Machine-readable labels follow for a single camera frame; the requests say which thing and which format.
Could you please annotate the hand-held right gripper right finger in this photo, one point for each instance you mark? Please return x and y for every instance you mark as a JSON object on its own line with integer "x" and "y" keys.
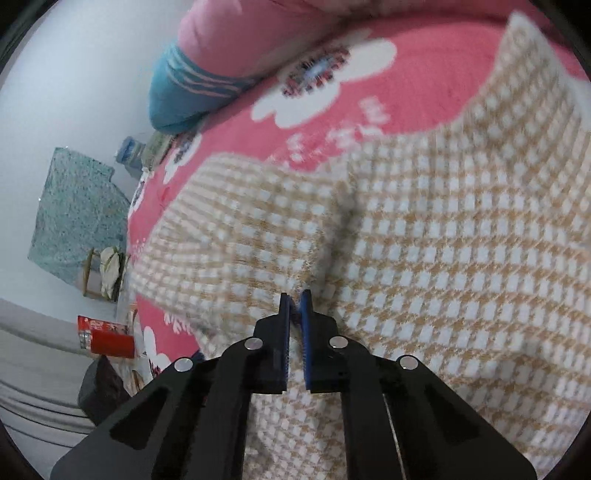
{"x": 305, "y": 344}

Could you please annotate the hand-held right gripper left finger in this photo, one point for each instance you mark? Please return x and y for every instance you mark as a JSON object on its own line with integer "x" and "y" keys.
{"x": 284, "y": 344}

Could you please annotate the beige white checked sweater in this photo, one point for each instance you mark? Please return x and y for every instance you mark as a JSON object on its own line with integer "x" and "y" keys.
{"x": 415, "y": 254}

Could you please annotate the red box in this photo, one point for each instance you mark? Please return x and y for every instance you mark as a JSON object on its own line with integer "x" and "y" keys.
{"x": 111, "y": 344}

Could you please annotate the dark bag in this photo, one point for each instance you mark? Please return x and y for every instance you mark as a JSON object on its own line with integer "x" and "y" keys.
{"x": 101, "y": 392}

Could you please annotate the white bundle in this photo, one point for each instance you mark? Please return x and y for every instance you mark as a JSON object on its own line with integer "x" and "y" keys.
{"x": 110, "y": 270}

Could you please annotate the wooden stool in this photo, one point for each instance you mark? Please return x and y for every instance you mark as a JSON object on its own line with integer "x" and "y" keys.
{"x": 87, "y": 272}

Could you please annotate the green patterned mat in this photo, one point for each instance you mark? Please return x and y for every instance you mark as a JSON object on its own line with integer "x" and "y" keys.
{"x": 157, "y": 147}

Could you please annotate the blue water bottle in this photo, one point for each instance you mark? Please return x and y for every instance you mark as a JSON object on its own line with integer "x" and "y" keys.
{"x": 129, "y": 152}

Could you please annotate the teal patterned hanging cloth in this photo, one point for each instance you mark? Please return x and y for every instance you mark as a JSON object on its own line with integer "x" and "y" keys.
{"x": 74, "y": 212}

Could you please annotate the pink floral blanket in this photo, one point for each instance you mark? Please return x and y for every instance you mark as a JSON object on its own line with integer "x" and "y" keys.
{"x": 415, "y": 78}

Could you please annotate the pink and blue quilt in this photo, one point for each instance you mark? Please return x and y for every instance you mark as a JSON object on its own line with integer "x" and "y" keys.
{"x": 221, "y": 41}

